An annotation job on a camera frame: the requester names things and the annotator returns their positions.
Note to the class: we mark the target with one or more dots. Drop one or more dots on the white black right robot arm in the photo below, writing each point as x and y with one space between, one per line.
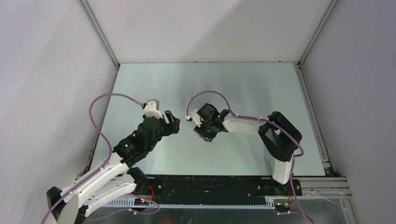
280 137

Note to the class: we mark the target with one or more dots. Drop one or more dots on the aluminium frame post right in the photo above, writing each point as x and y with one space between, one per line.
318 30

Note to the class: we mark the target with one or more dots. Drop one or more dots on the aluminium right side rail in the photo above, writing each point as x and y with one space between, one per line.
318 134

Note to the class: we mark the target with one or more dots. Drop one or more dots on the white slotted cable duct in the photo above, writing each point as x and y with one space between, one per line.
131 202

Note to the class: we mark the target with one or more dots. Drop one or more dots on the aluminium frame post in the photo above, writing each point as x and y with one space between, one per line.
318 30
88 11

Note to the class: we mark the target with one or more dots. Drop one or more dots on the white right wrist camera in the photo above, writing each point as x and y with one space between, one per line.
194 117

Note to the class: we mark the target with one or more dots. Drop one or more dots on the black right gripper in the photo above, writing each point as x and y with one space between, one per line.
207 136

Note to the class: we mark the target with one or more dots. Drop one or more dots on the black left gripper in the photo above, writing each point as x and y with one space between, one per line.
174 121

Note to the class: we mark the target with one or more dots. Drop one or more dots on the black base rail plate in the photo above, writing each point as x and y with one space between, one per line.
214 189

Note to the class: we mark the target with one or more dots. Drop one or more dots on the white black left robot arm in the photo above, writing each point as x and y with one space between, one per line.
117 175

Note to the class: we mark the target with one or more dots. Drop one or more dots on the aluminium frame post left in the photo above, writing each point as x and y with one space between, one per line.
88 11

